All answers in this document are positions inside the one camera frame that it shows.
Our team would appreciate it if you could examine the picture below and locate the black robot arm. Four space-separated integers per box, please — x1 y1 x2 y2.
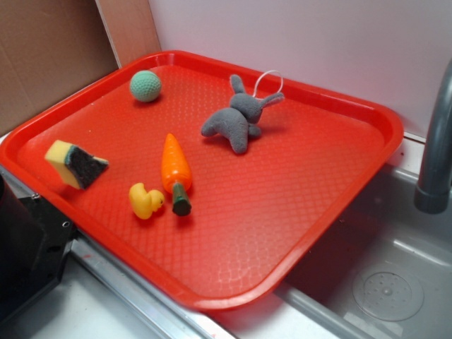
1 177 75 324

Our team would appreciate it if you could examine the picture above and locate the red plastic tray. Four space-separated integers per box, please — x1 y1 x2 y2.
1 51 403 311

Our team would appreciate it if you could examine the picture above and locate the gray plush bunny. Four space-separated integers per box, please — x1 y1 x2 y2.
201 74 285 155

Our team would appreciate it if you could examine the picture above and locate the orange toy carrot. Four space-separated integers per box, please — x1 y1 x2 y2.
161 133 192 217

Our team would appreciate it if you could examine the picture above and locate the yellow rubber duck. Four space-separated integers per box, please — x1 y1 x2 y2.
129 183 165 220

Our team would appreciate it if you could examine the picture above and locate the green foam golf ball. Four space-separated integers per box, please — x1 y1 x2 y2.
129 71 162 102

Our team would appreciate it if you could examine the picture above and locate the yellow and green sponge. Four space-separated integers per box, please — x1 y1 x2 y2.
44 140 109 190

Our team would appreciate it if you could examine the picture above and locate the gray toy sink basin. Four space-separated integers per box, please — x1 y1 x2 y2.
215 166 451 338

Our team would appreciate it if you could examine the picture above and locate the gray sink faucet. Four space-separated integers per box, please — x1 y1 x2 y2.
414 64 451 214

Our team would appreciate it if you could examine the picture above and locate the brown cardboard panel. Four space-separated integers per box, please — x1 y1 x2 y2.
1 1 160 135

